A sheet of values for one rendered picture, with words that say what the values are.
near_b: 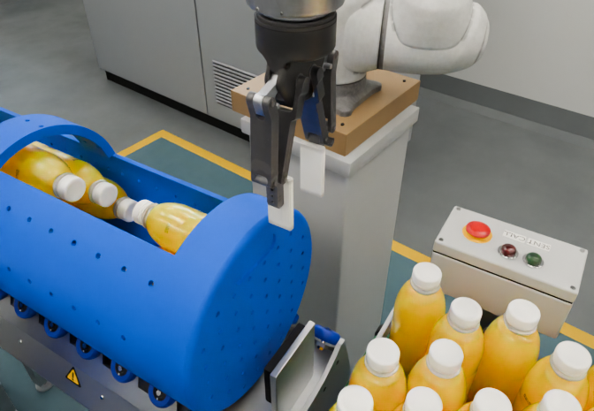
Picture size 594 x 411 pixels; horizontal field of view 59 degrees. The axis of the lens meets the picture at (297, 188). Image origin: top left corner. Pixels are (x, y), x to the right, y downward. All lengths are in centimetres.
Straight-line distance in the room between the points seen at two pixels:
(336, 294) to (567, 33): 230
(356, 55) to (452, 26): 20
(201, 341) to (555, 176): 267
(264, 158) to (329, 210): 77
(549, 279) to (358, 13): 64
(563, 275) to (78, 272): 64
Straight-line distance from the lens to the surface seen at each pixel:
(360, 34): 114
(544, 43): 337
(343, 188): 119
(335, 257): 134
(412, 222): 255
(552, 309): 84
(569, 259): 85
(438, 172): 291
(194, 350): 61
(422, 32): 112
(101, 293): 67
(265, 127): 48
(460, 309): 71
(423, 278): 74
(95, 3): 370
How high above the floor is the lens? 164
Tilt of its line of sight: 37 degrees down
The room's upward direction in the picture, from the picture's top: straight up
